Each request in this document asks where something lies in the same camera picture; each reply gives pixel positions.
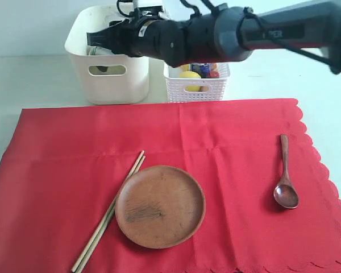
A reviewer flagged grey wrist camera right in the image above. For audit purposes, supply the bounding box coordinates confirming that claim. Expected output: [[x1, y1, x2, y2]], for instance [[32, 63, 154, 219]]
[[132, 0, 165, 14]]

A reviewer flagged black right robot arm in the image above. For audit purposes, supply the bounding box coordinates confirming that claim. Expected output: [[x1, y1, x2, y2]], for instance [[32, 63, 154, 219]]
[[87, 1, 341, 75]]

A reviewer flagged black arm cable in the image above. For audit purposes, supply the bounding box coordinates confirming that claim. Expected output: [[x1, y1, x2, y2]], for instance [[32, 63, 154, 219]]
[[178, 0, 341, 75]]

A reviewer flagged white ceramic bowl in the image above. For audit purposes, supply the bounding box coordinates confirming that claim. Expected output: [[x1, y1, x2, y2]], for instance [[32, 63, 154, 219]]
[[86, 45, 117, 75]]

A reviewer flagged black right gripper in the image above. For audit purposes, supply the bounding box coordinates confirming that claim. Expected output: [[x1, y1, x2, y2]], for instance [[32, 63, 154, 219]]
[[86, 18, 165, 59]]

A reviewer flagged yellow cheese wedge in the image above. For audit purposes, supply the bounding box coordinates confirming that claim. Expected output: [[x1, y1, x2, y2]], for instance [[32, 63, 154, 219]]
[[179, 64, 190, 72]]

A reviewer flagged orange fried nugget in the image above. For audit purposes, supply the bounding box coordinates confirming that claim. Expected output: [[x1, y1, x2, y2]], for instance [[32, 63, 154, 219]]
[[211, 63, 218, 71]]

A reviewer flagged brown egg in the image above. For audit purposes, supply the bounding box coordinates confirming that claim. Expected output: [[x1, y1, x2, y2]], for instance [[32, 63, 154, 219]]
[[199, 86, 209, 92]]

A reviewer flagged brown wooden plate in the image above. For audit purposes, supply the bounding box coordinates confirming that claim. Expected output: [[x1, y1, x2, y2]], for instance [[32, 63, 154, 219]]
[[115, 166, 206, 249]]

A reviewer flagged brown wooden spoon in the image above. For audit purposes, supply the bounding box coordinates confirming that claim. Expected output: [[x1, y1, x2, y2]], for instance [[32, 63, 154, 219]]
[[273, 134, 299, 209]]

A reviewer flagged red tablecloth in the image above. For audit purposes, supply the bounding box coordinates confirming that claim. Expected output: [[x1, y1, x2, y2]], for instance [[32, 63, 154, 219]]
[[0, 99, 341, 272]]

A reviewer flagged red sausage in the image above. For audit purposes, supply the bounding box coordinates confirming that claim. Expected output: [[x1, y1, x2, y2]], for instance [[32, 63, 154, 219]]
[[208, 70, 220, 78]]

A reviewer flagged yellow lemon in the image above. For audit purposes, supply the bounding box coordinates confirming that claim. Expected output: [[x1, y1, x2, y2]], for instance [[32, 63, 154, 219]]
[[179, 71, 202, 92]]

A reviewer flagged white perforated basket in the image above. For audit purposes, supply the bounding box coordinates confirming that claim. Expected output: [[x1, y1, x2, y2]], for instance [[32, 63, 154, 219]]
[[164, 63, 230, 102]]

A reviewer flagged cream plastic tub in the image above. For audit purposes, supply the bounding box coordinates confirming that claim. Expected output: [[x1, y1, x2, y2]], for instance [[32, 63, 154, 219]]
[[65, 5, 149, 105]]

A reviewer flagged blue white milk carton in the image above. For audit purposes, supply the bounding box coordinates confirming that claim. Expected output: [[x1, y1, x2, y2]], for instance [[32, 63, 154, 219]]
[[190, 63, 212, 78]]

